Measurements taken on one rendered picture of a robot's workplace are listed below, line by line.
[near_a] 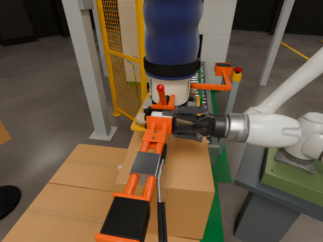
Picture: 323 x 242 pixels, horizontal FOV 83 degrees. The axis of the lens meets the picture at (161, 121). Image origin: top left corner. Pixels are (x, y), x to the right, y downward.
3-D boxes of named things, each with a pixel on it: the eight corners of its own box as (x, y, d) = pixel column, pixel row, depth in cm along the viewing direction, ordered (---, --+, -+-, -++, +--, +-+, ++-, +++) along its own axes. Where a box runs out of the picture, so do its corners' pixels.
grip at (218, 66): (213, 70, 109) (215, 62, 106) (229, 71, 107) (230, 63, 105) (215, 75, 102) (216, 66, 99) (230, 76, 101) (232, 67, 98)
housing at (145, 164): (137, 162, 49) (136, 150, 47) (162, 165, 48) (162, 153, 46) (129, 184, 44) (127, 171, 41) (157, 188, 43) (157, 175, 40)
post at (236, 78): (215, 151, 225) (232, 71, 169) (220, 151, 224) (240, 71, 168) (215, 155, 219) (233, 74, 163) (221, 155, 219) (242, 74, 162)
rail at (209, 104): (201, 71, 344) (202, 61, 334) (204, 71, 344) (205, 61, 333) (208, 162, 156) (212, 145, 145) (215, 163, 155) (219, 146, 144)
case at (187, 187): (145, 151, 146) (142, 108, 124) (195, 155, 143) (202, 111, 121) (125, 231, 97) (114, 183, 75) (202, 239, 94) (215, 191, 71)
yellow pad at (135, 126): (148, 95, 105) (147, 87, 103) (165, 96, 104) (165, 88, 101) (130, 130, 78) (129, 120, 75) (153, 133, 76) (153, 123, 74)
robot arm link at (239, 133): (243, 149, 56) (223, 146, 57) (237, 130, 64) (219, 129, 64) (251, 124, 51) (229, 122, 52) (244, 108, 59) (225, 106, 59)
